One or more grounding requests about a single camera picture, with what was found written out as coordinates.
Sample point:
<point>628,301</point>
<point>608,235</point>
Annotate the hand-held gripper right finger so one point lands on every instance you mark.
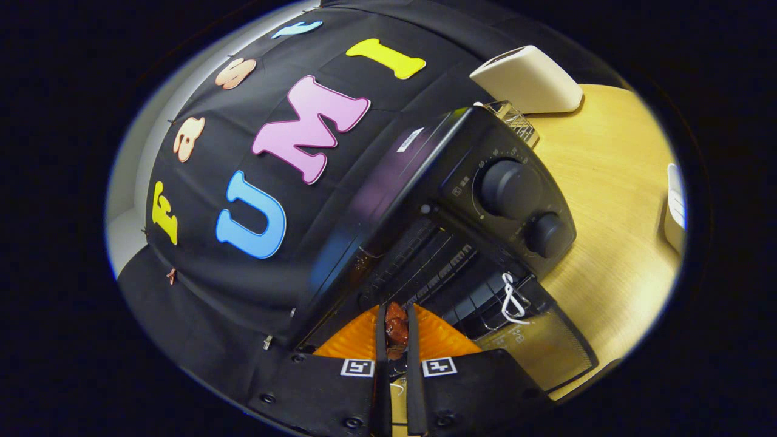
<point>415,376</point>

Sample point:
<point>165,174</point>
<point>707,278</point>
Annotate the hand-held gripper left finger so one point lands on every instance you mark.
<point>381,376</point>

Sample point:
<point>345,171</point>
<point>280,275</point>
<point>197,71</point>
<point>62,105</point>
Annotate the brown meat strip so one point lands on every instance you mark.
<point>397,328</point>

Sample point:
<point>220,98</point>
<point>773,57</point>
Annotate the black toaster oven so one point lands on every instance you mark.
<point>437,145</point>

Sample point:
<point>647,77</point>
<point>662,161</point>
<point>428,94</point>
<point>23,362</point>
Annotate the white pop-up toaster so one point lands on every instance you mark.
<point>528,82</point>

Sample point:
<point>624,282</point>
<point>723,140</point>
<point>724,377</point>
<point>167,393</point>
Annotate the silver clip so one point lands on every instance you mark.
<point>267,342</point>

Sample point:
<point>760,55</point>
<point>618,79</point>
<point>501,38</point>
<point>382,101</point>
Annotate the black backdrop cloth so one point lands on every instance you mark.
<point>243,303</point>

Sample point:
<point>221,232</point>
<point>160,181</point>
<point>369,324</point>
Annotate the pink clip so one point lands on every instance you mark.
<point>172,276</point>

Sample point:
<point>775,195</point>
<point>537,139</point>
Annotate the white rectangular dish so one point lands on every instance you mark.
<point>675,212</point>

